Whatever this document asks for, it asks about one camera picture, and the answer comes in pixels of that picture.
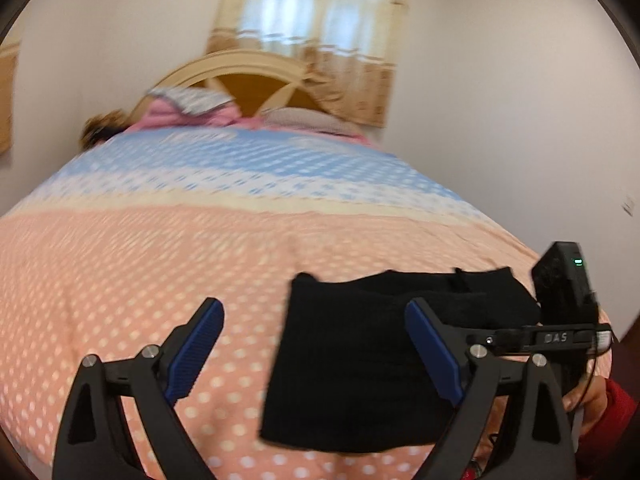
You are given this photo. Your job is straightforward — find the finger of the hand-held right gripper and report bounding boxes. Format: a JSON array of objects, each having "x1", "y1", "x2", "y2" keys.
[{"x1": 467, "y1": 326, "x2": 540, "y2": 356}]

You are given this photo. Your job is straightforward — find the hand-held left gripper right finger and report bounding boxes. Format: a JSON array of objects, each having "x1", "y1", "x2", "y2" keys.
[{"x1": 404, "y1": 297, "x2": 576, "y2": 480}]

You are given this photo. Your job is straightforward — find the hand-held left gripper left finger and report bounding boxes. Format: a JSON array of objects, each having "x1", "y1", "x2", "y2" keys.
[{"x1": 52, "y1": 297, "x2": 225, "y2": 480}]

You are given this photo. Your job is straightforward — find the black pants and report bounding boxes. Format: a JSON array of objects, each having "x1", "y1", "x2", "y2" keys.
[{"x1": 259, "y1": 266, "x2": 544, "y2": 454}]

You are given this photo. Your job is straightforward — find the person's right forearm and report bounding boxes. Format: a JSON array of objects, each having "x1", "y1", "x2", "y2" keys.
[{"x1": 575, "y1": 379, "x2": 640, "y2": 480}]

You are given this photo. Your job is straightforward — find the person's right hand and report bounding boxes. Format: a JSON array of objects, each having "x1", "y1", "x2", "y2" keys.
[{"x1": 561, "y1": 374, "x2": 610, "y2": 438}]

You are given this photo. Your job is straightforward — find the polka dot bed cover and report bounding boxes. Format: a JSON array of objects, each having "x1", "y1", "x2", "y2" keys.
[{"x1": 0, "y1": 124, "x2": 614, "y2": 480}]

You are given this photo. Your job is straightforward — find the pink folded blanket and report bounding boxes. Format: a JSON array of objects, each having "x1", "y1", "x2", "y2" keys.
[{"x1": 124, "y1": 97, "x2": 263, "y2": 132}]

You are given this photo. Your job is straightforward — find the brown patterned bag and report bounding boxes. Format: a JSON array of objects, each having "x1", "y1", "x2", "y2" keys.
[{"x1": 80, "y1": 109, "x2": 135, "y2": 152}]

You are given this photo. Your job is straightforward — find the grey patterned pillow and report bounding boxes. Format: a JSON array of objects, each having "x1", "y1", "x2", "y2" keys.
[{"x1": 144, "y1": 86, "x2": 234, "y2": 114}]

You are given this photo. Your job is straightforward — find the striped pillow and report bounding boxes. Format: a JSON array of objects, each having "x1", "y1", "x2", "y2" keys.
[{"x1": 260, "y1": 106, "x2": 367, "y2": 140}]

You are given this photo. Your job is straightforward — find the cream wooden headboard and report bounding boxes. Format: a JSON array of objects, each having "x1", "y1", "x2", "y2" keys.
[{"x1": 129, "y1": 50, "x2": 323, "y2": 126}]

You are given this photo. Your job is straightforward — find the beige floral window curtain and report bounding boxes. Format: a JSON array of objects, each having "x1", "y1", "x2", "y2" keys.
[
  {"x1": 204, "y1": 0, "x2": 414, "y2": 129},
  {"x1": 0, "y1": 40, "x2": 20, "y2": 155}
]

